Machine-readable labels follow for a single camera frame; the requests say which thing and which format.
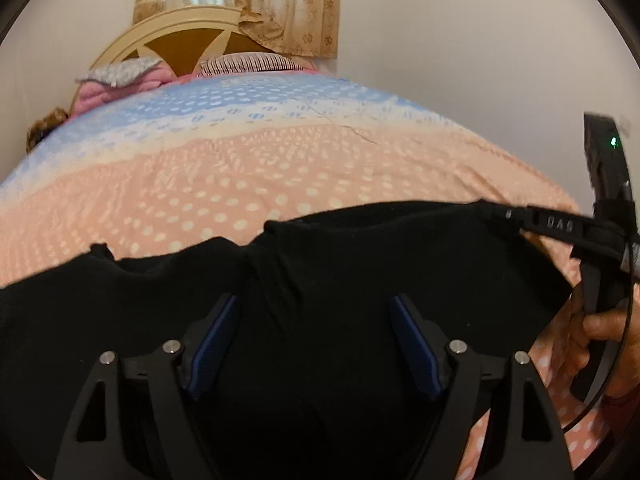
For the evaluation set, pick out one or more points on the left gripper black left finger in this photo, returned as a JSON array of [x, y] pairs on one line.
[[91, 446]]

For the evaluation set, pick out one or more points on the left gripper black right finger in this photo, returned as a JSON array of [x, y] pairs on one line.
[[523, 439]]

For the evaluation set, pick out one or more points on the black pants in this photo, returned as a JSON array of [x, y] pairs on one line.
[[313, 375]]

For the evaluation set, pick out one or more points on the right hand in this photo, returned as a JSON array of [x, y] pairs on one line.
[[607, 326]]

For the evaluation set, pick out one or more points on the pink blue dotted bedspread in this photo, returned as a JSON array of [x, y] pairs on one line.
[[168, 169]]

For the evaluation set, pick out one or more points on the pink folded blanket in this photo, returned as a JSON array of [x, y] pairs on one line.
[[92, 94]]

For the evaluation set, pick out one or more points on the grey patterned pillow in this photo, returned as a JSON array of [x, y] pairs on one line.
[[120, 74]]

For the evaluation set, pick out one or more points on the striped pillow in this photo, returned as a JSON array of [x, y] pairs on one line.
[[247, 62]]

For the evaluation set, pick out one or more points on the cream wooden headboard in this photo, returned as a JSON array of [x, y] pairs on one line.
[[182, 39]]

